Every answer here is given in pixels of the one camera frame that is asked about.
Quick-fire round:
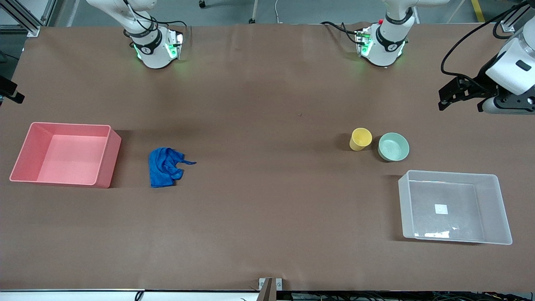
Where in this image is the black left base cable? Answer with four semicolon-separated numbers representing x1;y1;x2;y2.
321;21;365;45

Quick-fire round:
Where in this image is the metal table edge bracket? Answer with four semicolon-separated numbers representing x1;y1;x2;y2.
258;278;283;301

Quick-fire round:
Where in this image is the yellow cup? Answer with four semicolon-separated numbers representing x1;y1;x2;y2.
349;128;373;151

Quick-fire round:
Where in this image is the brown table cover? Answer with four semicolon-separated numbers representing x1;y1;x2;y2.
0;23;535;292

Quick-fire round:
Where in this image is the clear plastic bin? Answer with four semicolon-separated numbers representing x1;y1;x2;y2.
398;170;513;245

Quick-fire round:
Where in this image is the mint green bowl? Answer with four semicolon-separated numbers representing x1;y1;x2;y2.
378;133;410;162

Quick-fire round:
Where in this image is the aluminium frame profile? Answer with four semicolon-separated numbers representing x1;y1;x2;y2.
0;0;57;36
499;0;535;34

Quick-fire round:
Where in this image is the pink plastic bin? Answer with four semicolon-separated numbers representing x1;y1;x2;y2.
9;122;122;189

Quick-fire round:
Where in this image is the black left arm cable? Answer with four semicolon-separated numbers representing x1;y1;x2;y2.
441;0;535;88

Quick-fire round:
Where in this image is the white table edge rail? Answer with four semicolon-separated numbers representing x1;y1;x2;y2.
0;288;145;301

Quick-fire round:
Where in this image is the blue cloth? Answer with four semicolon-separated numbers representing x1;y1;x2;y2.
149;147;197;188

